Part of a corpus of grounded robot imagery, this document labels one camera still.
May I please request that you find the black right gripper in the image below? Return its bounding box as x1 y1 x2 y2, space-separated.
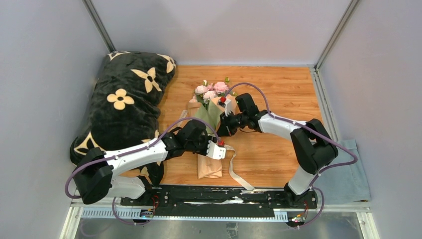
216 110 248 137

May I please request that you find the green and peach wrapping paper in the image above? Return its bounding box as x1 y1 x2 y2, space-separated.
187 96 238 179

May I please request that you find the white gold-lettered ribbon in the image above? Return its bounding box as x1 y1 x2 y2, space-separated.
179 110 256 191

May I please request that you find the pink fake flower bouquet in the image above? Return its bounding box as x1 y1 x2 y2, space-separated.
189 77 230 105

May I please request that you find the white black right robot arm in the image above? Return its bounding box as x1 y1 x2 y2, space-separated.
217 93 338 208

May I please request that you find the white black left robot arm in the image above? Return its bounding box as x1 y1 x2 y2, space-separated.
69 117 221 205

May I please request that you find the black floral plush blanket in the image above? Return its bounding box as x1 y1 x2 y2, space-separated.
70 51 176 165

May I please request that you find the blue denim tote bag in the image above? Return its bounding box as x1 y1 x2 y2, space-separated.
314 160 371 205

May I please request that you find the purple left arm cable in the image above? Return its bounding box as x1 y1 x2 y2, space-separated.
64 117 221 226

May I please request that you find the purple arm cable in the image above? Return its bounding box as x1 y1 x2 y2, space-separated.
225 82 358 228
64 117 221 226

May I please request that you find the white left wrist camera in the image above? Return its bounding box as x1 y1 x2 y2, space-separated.
206 140 226 160

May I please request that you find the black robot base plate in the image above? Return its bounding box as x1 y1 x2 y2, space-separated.
120 185 317 218

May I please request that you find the aluminium front frame rail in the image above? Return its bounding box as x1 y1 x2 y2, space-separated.
60 185 379 239

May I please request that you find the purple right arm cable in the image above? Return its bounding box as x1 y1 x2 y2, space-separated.
225 82 358 228

